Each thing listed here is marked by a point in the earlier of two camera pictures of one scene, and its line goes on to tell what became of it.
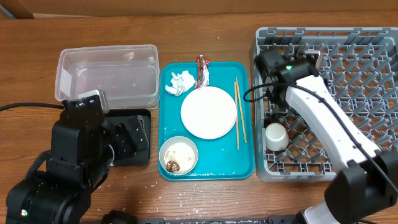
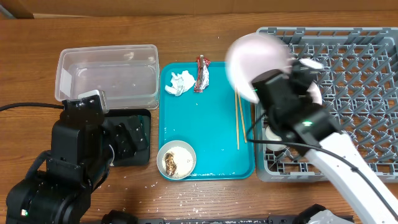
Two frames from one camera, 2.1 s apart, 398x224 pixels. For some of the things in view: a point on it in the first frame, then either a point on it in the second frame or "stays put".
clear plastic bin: (128, 74) stays put
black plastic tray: (132, 143) stays put
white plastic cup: (277, 137) stays put
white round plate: (209, 112) → (251, 53)
